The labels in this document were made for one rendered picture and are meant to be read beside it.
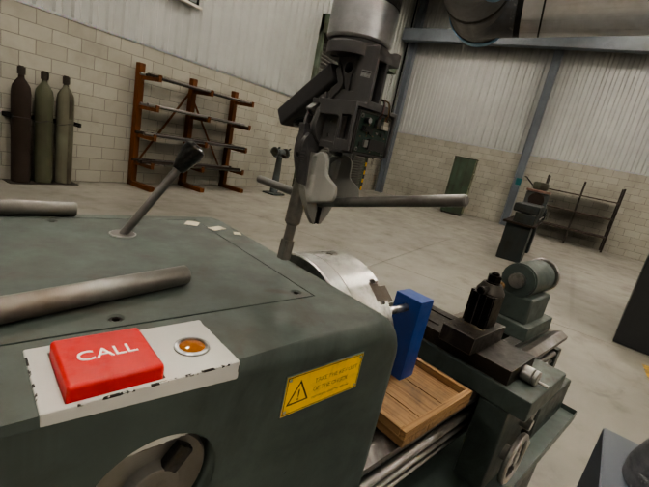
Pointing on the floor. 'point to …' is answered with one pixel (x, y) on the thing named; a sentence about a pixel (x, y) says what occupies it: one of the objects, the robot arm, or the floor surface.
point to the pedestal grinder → (277, 166)
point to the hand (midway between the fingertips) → (313, 212)
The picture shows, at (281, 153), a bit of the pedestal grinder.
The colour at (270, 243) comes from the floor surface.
